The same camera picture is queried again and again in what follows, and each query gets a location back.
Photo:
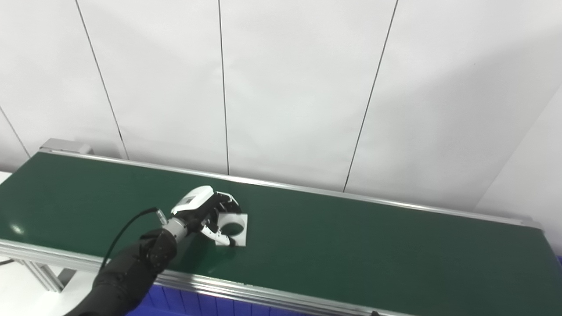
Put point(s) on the aluminium conveyor leg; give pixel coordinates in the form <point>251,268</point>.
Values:
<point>46,276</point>

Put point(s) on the white square part round hole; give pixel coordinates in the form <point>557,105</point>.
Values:
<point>242,239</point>

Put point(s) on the grey conveyor motor housing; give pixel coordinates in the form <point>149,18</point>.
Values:
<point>66,146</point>

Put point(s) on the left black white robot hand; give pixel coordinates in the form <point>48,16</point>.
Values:
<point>195,204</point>

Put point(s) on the green conveyor belt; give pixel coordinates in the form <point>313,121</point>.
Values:
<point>351,245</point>

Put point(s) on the blue plastic bin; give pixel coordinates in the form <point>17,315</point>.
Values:
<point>210,305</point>

